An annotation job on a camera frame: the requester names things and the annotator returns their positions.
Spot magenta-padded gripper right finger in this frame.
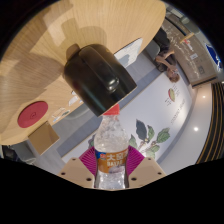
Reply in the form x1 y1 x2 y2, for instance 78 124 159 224
126 146 167 190

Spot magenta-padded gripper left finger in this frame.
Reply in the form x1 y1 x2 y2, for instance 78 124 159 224
57 146 98 190

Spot clear red-capped water bottle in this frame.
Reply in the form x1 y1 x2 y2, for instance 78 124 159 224
93 103 130 190

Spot round ceiling lights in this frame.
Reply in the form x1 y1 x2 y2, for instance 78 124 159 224
192 94 208 133

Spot flat round red coaster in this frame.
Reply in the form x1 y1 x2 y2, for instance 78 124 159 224
17 100 49 129

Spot dark mug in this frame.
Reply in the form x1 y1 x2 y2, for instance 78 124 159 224
63 43 138 118

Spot person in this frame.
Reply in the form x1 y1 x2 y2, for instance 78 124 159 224
153 27 181 83

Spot small round wooden side table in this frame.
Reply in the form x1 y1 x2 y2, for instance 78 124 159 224
179 32 195 44

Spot coffee branch wall mural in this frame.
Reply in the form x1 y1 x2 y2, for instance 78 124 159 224
61 71 194 164

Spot blue wall sign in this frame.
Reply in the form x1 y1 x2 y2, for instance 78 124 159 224
205 44 223 71

